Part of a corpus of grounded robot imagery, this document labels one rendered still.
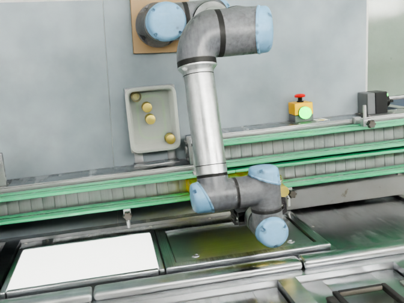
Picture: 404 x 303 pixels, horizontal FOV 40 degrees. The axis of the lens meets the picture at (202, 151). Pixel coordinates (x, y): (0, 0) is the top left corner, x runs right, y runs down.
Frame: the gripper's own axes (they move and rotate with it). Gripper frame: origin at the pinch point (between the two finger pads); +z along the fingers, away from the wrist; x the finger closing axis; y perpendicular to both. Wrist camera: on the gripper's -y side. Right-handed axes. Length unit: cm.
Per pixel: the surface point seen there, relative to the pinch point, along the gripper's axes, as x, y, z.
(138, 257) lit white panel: 11.6, 34.2, -4.1
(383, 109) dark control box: -16, -62, 32
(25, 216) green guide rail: 2, 68, 22
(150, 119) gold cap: -22.6, 23.3, 34.3
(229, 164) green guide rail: -6.3, 0.2, 19.5
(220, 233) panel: 12.6, 7.7, 6.9
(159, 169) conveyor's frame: -6.0, 22.8, 27.8
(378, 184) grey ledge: 11, -56, 28
